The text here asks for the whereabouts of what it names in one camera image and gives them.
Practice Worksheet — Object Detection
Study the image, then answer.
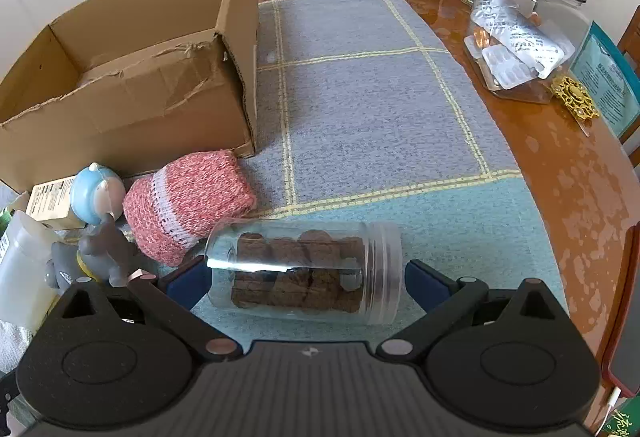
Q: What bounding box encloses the pink knitted sock roll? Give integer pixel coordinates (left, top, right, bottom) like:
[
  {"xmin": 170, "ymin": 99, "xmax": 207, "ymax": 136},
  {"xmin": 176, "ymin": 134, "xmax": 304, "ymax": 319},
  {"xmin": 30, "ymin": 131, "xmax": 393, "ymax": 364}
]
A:
[{"xmin": 122, "ymin": 149, "xmax": 257, "ymax": 268}]

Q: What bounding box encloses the white pill blister pack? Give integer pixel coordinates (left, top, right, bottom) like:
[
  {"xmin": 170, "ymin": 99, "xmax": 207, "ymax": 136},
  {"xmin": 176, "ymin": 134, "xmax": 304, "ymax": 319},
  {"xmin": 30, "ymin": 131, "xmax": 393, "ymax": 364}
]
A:
[{"xmin": 480, "ymin": 44, "xmax": 533, "ymax": 90}]

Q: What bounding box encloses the cardboard box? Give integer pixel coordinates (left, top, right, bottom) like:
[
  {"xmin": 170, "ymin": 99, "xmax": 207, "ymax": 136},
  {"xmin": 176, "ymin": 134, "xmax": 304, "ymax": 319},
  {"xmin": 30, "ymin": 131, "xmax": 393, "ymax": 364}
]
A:
[{"xmin": 0, "ymin": 0, "xmax": 260, "ymax": 195}]

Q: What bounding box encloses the grey bug-eyed toy figure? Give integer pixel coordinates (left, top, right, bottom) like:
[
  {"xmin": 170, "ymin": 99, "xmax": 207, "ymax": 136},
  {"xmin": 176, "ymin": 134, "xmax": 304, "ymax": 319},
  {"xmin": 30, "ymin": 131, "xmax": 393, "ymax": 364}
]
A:
[{"xmin": 44, "ymin": 217, "xmax": 151, "ymax": 290}]

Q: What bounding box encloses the clear jar of brown snacks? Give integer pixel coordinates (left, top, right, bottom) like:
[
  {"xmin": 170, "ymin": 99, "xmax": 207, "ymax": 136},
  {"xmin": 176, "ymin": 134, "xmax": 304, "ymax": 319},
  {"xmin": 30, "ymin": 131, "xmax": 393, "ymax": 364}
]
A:
[{"xmin": 205, "ymin": 219, "xmax": 403, "ymax": 325}]

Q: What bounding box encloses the wooden chair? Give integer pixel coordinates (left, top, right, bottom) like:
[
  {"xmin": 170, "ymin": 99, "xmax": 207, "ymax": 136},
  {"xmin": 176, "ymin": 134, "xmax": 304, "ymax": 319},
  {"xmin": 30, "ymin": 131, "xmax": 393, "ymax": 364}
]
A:
[{"xmin": 617, "ymin": 4, "xmax": 640, "ymax": 68}]

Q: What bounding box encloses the teal packet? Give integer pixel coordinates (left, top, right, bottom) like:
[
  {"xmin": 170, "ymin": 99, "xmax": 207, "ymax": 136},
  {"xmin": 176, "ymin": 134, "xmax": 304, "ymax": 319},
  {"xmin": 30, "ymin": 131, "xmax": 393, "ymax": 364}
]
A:
[{"xmin": 570, "ymin": 19, "xmax": 640, "ymax": 140}]

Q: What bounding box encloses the white plastic bottle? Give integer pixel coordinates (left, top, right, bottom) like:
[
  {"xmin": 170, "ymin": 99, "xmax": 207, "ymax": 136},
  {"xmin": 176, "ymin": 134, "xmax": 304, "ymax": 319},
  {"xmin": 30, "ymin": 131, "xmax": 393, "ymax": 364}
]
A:
[{"xmin": 0, "ymin": 209, "xmax": 63, "ymax": 333}]

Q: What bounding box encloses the blue checked table mat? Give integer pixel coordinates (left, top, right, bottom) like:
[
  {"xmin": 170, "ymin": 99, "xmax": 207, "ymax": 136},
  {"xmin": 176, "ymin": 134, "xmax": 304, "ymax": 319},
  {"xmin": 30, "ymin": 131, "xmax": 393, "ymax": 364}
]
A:
[{"xmin": 0, "ymin": 0, "xmax": 568, "ymax": 368}]

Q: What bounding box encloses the beige small carton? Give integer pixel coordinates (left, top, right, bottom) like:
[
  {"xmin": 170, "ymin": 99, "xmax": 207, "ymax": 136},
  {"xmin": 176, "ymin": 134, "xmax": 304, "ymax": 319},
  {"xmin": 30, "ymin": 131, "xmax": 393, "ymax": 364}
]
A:
[{"xmin": 25, "ymin": 177, "xmax": 83, "ymax": 232}]

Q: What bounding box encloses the green packet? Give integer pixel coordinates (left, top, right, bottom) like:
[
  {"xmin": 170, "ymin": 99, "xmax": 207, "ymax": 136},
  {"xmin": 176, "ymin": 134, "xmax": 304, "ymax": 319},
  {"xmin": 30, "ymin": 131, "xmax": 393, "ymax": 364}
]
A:
[{"xmin": 600, "ymin": 397, "xmax": 640, "ymax": 437}]

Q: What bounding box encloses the silver pill blister pack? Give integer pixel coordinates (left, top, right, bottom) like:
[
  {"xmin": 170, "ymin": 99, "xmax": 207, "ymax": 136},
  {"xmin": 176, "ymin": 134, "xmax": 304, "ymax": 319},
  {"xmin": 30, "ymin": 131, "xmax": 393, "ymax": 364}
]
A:
[{"xmin": 472, "ymin": 0, "xmax": 576, "ymax": 78}]

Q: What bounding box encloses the gold ornament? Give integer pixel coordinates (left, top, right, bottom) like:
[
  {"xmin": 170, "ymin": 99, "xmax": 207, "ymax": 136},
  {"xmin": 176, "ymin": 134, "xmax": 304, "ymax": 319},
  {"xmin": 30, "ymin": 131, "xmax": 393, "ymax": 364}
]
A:
[{"xmin": 550, "ymin": 76, "xmax": 601, "ymax": 122}]

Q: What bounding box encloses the smartphone with red case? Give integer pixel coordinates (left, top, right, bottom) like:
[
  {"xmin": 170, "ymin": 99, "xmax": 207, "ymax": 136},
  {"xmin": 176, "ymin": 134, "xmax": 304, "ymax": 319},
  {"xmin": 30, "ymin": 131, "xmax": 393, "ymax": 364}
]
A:
[{"xmin": 607, "ymin": 297, "xmax": 640, "ymax": 398}]

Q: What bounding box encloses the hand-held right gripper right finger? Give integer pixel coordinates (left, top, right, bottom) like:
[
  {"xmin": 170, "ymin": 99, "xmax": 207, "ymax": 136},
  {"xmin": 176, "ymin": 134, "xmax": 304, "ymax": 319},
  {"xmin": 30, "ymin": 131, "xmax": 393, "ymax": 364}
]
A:
[{"xmin": 375, "ymin": 259, "xmax": 572, "ymax": 363}]

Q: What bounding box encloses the blue round toy figure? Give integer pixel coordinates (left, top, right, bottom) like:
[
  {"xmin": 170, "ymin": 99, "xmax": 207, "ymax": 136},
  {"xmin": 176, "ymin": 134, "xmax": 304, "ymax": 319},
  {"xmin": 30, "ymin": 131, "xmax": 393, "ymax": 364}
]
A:
[{"xmin": 69, "ymin": 162, "xmax": 127, "ymax": 227}]

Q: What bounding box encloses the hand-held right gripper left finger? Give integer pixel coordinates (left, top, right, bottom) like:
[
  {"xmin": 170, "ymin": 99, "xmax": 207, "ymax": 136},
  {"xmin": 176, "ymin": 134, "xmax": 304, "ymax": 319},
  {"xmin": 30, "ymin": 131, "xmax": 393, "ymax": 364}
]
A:
[{"xmin": 47, "ymin": 256, "xmax": 246, "ymax": 363}]

